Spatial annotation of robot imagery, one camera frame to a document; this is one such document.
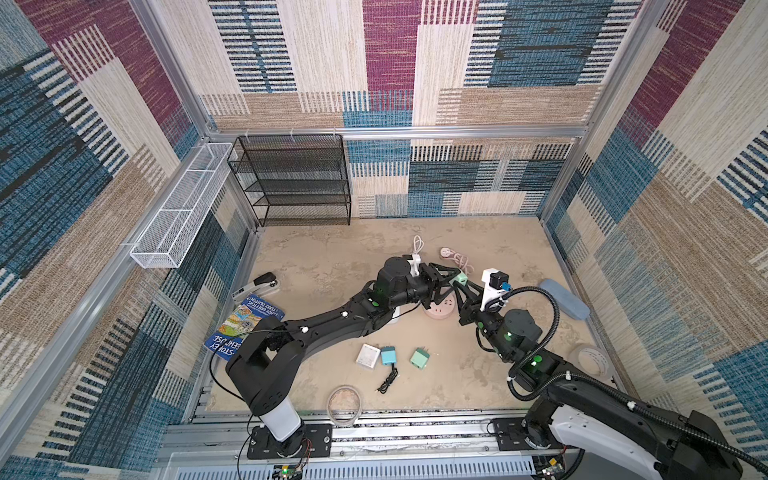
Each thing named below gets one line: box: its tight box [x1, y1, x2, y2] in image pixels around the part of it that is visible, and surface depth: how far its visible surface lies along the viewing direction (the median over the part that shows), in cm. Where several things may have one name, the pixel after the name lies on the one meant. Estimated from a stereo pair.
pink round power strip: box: [424, 291, 456, 319], surface depth 76 cm
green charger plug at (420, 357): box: [410, 346, 431, 370], surface depth 86 cm
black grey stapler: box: [231, 272, 280, 302], surface depth 101 cm
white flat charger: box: [356, 343, 381, 369], surface depth 86 cm
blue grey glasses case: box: [539, 279, 590, 320], surface depth 96 cm
